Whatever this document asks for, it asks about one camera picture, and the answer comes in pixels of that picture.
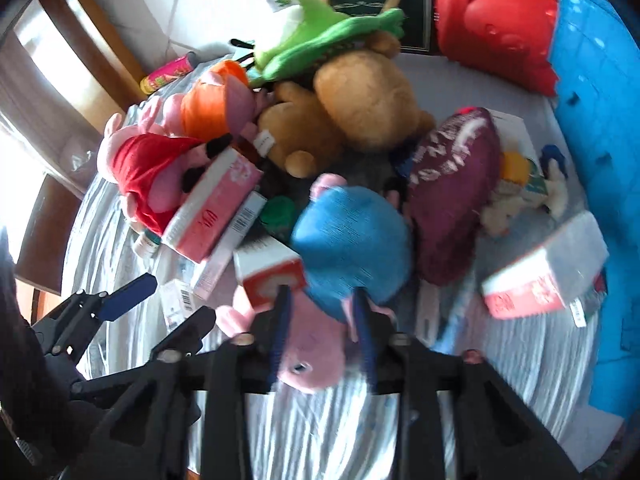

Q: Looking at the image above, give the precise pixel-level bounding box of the pig plush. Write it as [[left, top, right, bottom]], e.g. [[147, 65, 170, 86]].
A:
[[215, 172, 416, 394], [140, 60, 274, 149], [97, 110, 234, 239]]

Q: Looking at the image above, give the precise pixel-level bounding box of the pink tube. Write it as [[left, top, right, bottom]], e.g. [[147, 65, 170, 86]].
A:
[[140, 52, 197, 96]]

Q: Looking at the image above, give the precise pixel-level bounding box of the small white red box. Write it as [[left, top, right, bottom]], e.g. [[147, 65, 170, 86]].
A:
[[232, 237, 307, 312]]

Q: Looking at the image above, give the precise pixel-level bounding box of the long white carton box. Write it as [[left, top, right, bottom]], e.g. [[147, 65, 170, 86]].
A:
[[192, 191, 269, 302]]

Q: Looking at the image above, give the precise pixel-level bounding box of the dark green framed box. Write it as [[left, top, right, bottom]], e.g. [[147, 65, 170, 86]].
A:
[[290, 0, 437, 56]]

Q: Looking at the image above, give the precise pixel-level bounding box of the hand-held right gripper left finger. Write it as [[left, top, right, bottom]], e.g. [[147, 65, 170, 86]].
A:
[[75, 285, 294, 480]]

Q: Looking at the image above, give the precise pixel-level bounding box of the brown teddy bear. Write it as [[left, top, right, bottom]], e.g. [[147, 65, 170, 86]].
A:
[[257, 30, 437, 179]]

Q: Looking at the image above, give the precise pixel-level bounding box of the green bird plush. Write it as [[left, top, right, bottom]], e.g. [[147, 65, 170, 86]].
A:
[[230, 0, 407, 84]]

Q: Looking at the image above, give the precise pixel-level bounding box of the large white red box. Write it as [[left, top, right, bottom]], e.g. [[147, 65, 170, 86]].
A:
[[481, 210, 610, 322]]

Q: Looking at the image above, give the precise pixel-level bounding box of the pig plush in orange dress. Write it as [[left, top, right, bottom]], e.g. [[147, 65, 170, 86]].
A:
[[140, 60, 274, 149]]

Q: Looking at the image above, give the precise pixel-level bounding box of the pink carton box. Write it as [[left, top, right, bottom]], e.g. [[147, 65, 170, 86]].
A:
[[161, 147, 265, 265]]

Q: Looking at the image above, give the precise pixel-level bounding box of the grey striped tablecloth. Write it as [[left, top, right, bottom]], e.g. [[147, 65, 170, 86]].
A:
[[60, 52, 626, 480]]

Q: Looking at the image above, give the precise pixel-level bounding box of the white box with green print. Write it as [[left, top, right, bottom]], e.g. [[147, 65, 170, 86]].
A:
[[487, 109, 547, 202]]

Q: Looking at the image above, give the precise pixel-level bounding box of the green capped bottle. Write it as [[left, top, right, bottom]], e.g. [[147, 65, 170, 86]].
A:
[[260, 196, 300, 241]]

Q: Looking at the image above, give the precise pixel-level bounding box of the white duck plush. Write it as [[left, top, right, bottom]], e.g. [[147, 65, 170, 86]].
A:
[[480, 145, 571, 239]]

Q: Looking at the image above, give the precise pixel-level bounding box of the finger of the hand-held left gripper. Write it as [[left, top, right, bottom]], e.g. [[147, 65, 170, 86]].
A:
[[148, 305, 217, 361], [47, 274, 159, 357]]

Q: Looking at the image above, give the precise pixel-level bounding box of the wooden chair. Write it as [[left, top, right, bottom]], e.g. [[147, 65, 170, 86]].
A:
[[0, 0, 151, 311]]

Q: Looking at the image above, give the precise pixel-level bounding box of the blue plastic crate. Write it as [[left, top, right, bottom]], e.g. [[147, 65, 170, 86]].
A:
[[549, 0, 640, 421]]

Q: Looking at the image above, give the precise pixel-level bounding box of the pig plush in red dress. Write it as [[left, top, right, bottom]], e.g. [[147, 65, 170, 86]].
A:
[[97, 110, 234, 239]]

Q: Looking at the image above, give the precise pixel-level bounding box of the purple plush football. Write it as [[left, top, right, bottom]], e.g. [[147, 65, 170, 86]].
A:
[[405, 107, 504, 287]]

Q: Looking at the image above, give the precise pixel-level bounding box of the red plastic case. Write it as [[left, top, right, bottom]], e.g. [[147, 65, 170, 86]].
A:
[[432, 0, 560, 99]]

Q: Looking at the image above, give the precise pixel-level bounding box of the small white bottle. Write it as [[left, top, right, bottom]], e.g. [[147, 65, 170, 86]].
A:
[[132, 230, 164, 260]]

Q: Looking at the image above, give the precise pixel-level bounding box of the white barcode packet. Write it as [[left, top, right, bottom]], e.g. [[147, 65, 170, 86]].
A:
[[160, 277, 207, 332]]

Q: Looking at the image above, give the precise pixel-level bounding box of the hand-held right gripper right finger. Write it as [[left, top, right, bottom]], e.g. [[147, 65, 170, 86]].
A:
[[352, 289, 582, 480]]

